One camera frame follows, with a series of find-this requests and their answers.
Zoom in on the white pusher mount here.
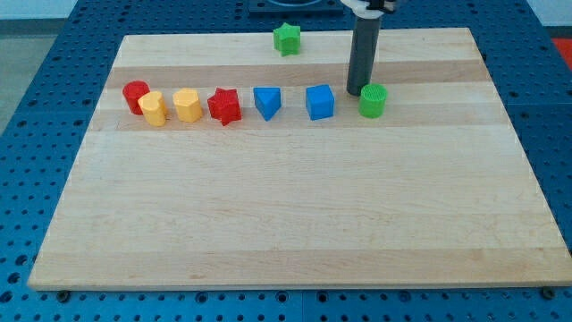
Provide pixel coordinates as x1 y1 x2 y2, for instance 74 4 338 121
341 0 398 19

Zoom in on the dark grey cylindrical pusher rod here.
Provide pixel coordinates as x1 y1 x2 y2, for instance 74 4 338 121
346 17 382 97

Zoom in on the green star block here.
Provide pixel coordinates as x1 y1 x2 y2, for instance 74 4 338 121
273 22 301 56

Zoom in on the red star block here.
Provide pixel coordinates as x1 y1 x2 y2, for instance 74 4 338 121
207 88 242 126

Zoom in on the green cylinder block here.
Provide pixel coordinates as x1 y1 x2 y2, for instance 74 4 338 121
358 83 388 118

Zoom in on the blue cube block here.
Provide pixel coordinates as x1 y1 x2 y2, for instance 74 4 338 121
306 84 335 121

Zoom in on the blue triangle block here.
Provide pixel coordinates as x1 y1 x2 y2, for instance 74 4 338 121
253 87 282 122

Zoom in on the wooden board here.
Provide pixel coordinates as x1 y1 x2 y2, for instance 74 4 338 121
28 28 571 292

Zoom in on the yellow hexagon block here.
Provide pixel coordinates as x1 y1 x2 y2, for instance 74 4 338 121
172 88 203 123

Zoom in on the yellow heart block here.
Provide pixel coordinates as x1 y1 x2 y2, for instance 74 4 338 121
138 91 168 127

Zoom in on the red cylinder block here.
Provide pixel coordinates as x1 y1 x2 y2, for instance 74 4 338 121
122 80 150 115

